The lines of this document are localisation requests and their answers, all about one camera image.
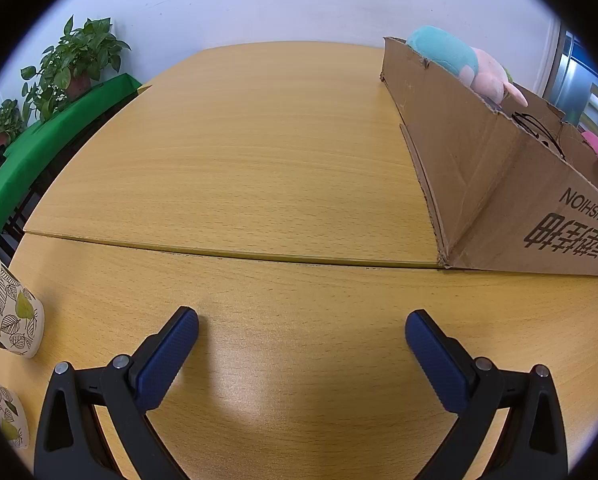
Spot black sunglasses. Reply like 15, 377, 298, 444
511, 111, 567, 161

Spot metal window frame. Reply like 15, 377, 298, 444
541, 20, 598, 141

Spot black chair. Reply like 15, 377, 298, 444
0, 180, 50, 261

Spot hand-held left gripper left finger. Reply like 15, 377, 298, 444
34, 306, 200, 480

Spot large potted green plant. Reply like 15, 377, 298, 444
20, 15, 131, 123

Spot small potted green plant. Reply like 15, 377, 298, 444
0, 99, 25, 150

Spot brown cardboard box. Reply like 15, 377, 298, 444
380, 36, 598, 277

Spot leaf print paper cup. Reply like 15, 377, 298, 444
0, 240, 45, 359
0, 375, 30, 450

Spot teal and pink pig plush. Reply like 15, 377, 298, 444
405, 25, 528, 108

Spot wooden desk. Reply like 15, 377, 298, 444
0, 41, 598, 480

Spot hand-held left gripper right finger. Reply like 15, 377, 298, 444
405, 310, 568, 480

